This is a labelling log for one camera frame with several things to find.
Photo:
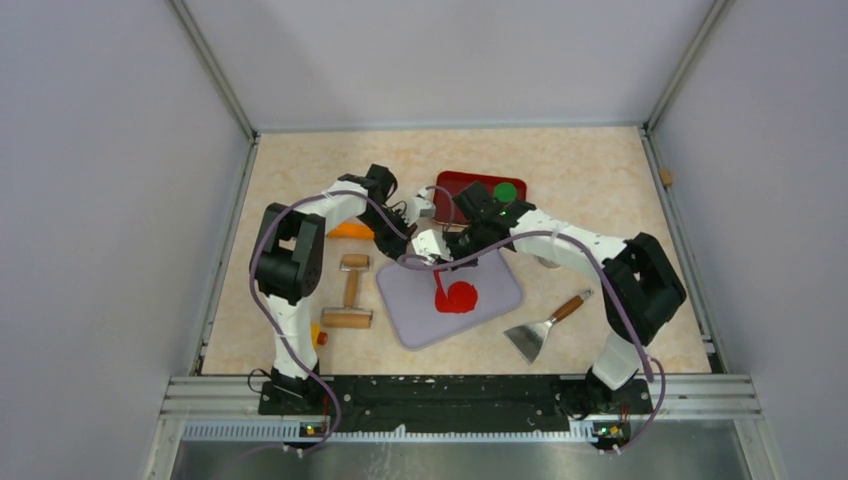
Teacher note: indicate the metal ring cutter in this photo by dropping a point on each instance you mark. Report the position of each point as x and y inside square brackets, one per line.
[547, 264]

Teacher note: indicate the wooden dough roller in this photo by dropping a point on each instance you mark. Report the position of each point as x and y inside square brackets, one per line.
[349, 315]

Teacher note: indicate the red dough lump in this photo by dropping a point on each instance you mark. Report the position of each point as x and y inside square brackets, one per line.
[457, 298]

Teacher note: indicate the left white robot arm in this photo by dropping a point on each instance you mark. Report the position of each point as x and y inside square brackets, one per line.
[287, 263]

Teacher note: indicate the yellow toy car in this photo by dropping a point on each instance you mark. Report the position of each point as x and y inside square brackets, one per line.
[319, 337]

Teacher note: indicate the metal scraper wooden handle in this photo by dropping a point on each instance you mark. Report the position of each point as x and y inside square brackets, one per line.
[528, 339]

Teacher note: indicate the orange plastic rolling pin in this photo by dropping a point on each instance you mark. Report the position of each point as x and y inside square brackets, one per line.
[351, 231]

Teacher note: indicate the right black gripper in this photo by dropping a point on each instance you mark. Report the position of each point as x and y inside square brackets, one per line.
[448, 238]

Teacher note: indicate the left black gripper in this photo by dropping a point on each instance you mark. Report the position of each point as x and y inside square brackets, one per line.
[396, 245]

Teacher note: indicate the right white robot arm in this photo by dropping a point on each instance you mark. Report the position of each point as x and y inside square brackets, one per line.
[641, 290]

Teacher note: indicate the green round disc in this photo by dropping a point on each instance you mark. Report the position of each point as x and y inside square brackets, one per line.
[505, 192]

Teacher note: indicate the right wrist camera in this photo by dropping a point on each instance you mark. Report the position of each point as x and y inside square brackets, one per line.
[431, 246]

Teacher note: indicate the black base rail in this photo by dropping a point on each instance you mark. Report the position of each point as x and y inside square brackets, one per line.
[462, 404]

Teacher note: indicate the lavender plastic tray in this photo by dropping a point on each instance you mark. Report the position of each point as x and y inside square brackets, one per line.
[410, 299]

